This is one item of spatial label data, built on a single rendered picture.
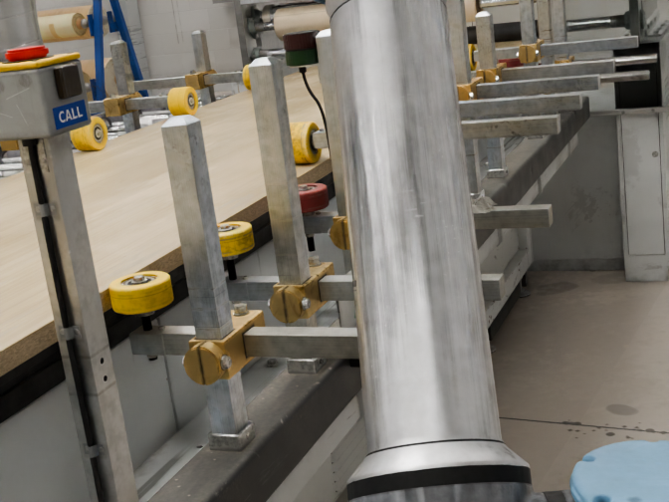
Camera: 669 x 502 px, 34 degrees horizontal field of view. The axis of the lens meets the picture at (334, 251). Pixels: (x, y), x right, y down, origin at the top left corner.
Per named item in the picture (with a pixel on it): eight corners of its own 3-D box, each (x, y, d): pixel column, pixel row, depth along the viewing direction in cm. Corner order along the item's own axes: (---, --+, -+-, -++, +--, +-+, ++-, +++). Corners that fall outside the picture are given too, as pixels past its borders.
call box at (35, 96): (95, 130, 106) (80, 51, 104) (53, 145, 100) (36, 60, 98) (36, 135, 109) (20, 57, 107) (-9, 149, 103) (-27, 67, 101)
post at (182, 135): (257, 479, 141) (199, 113, 129) (246, 493, 138) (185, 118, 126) (233, 478, 143) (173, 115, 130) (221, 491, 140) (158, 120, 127)
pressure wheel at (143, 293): (172, 343, 150) (158, 263, 147) (191, 359, 143) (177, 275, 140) (115, 359, 147) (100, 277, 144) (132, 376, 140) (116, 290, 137)
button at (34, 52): (59, 61, 104) (56, 43, 103) (34, 67, 100) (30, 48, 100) (25, 65, 105) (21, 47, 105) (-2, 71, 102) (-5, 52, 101)
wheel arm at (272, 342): (460, 358, 130) (456, 324, 129) (452, 369, 127) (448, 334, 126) (146, 352, 147) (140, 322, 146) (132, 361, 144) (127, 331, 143)
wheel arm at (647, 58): (657, 64, 352) (657, 51, 351) (656, 66, 349) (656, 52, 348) (524, 75, 369) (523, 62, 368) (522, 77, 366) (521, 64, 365)
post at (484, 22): (509, 203, 275) (492, 10, 263) (506, 207, 272) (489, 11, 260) (495, 204, 276) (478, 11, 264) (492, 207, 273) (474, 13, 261)
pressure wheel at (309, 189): (341, 243, 190) (333, 178, 187) (325, 257, 183) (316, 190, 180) (300, 244, 193) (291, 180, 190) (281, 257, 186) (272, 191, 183)
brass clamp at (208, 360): (273, 346, 143) (267, 309, 142) (227, 386, 131) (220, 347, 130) (231, 345, 146) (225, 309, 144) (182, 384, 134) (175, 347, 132)
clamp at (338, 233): (386, 227, 187) (383, 198, 186) (360, 250, 175) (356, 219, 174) (356, 228, 190) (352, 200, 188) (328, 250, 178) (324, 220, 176)
